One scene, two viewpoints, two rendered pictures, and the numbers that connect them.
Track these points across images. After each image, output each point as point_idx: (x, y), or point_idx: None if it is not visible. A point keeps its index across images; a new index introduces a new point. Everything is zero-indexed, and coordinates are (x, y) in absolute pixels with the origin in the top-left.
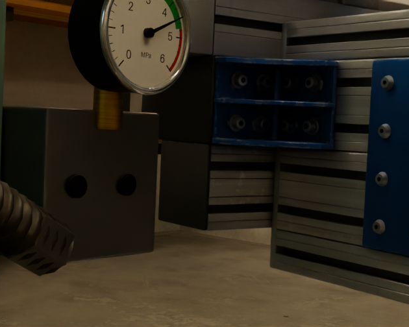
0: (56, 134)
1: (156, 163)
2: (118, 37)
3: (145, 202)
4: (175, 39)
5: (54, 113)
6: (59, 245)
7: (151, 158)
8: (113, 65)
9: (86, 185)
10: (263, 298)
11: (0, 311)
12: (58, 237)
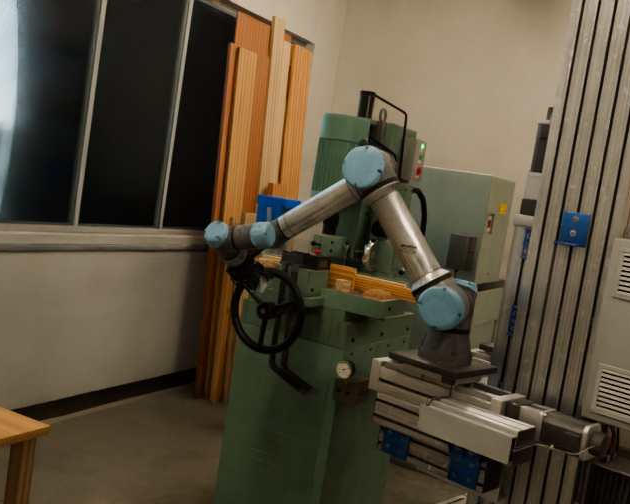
0: (336, 381)
1: (354, 391)
2: (338, 369)
3: (351, 397)
4: (349, 371)
5: (336, 378)
6: (313, 393)
7: (353, 390)
8: (336, 373)
9: (339, 390)
10: None
11: None
12: (313, 392)
